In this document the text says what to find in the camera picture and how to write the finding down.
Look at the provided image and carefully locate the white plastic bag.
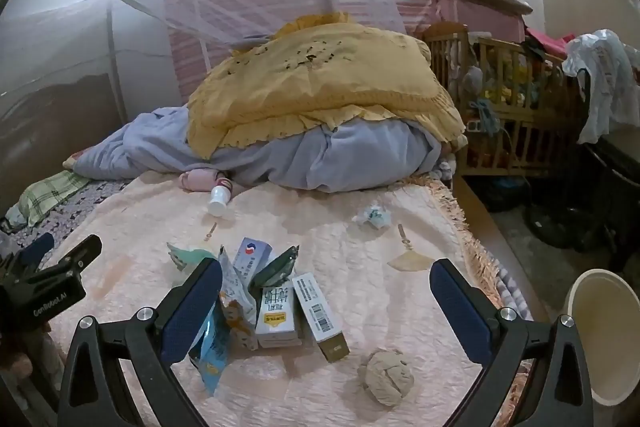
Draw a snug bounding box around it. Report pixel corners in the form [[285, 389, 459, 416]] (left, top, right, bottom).
[[562, 28, 640, 145]]

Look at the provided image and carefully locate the white tissue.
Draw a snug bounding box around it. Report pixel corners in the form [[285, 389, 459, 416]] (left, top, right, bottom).
[[351, 203, 392, 230]]

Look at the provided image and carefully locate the white orange snack bag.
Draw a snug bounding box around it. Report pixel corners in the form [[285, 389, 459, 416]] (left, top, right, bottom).
[[189, 246, 261, 398]]

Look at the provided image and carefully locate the wooden crib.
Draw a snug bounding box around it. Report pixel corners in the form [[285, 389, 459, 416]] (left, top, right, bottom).
[[422, 22, 588, 180]]

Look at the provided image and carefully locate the black round base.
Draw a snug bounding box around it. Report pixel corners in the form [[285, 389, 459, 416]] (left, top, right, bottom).
[[525, 202, 596, 250]]

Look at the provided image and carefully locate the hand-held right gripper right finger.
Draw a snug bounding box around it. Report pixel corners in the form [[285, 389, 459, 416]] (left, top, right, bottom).
[[428, 258, 596, 427]]

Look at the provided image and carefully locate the white gold cardboard box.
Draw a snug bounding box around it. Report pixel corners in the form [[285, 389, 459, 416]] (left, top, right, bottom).
[[291, 272, 350, 363]]

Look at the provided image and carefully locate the pile of colourful clothes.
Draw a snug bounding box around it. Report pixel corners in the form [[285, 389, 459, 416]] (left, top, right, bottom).
[[447, 27, 576, 108]]

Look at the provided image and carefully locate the wooden bed frame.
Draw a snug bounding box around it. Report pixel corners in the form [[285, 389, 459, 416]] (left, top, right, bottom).
[[452, 177, 551, 323]]

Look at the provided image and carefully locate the blue white medicine box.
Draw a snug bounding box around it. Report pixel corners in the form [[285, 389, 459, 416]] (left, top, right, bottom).
[[232, 237, 275, 288]]

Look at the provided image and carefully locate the pink storage box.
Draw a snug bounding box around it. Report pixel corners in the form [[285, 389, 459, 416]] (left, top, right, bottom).
[[432, 0, 526, 42]]

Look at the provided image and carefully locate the dark wooden headboard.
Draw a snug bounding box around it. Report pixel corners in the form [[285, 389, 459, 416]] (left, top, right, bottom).
[[0, 72, 123, 212]]

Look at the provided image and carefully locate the black chair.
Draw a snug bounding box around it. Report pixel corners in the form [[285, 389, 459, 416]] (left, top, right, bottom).
[[582, 127, 640, 268]]

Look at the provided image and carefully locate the pale pink bedspread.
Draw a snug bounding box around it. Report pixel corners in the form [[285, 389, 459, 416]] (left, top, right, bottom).
[[40, 169, 531, 427]]

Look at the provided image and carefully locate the beige crumpled paper ball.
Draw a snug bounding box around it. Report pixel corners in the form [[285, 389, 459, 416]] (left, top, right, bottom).
[[356, 349, 416, 408]]

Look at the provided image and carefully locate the green plaid cloth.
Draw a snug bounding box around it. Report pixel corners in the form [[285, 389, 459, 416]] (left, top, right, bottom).
[[5, 169, 91, 228]]

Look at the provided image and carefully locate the cream plastic waste bin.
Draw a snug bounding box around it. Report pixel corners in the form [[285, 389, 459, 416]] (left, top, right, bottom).
[[564, 268, 636, 405]]

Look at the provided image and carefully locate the blue hanging cloth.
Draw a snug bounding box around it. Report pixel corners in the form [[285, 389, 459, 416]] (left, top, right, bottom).
[[470, 99, 501, 135]]

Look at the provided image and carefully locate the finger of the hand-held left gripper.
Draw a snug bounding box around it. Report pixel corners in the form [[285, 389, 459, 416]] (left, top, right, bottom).
[[17, 232, 56, 270], [30, 234, 103, 293]]

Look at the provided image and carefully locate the white plastic bottle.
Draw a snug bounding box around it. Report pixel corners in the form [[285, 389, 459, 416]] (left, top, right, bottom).
[[207, 184, 232, 217]]

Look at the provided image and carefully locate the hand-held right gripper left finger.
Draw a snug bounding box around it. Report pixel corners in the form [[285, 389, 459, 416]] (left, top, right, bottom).
[[57, 257, 224, 427]]

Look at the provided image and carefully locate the small pink cloth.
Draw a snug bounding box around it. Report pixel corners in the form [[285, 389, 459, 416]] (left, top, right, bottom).
[[180, 170, 233, 192]]

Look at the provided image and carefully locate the black plastic bag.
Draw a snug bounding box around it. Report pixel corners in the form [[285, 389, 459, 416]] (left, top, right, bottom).
[[482, 179, 531, 212]]

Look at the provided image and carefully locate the white green milk carton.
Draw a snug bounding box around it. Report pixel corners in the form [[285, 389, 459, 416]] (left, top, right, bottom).
[[252, 246, 303, 349]]

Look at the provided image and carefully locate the light blue quilt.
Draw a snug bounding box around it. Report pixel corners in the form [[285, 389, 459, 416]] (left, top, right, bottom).
[[62, 106, 453, 194]]

